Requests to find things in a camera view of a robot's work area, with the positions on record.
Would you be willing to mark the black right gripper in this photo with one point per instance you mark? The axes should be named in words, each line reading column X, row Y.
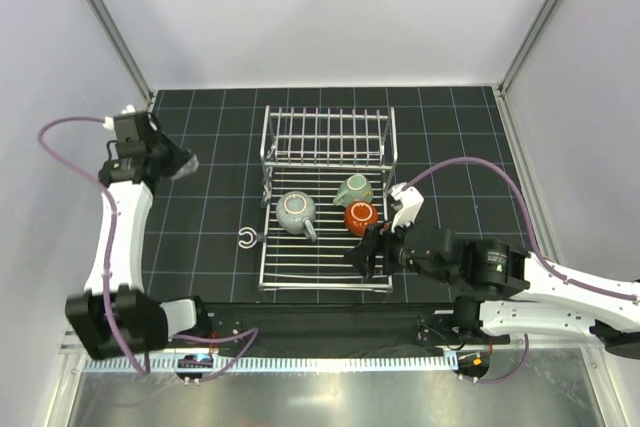
column 378, row 238

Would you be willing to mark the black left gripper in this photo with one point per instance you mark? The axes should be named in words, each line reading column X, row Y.
column 178, row 155

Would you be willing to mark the orange brown ceramic mug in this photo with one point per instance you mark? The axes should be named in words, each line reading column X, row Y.
column 358, row 216

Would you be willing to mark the small clear shot glass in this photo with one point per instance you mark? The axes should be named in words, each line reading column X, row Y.
column 189, row 167

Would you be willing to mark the mint green ceramic mug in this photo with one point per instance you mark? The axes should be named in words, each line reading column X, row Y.
column 355, row 188

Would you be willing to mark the clear glass mug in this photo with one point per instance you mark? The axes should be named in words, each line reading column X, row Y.
column 296, row 214

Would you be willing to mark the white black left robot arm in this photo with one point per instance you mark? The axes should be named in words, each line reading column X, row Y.
column 114, row 309

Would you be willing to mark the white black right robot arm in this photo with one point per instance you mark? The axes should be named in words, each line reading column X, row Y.
column 504, row 290

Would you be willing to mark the black grid table mat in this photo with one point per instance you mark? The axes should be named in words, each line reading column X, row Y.
column 450, row 141

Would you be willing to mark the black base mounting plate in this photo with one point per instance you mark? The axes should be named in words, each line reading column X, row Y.
column 339, row 330

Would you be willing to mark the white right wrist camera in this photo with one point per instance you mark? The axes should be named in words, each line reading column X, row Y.
column 407, row 202

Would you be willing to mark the chrome wire dish rack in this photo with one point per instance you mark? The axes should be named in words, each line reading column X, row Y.
column 315, row 150

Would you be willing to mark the perforated aluminium cable rail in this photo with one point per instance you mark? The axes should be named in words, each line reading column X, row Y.
column 200, row 363

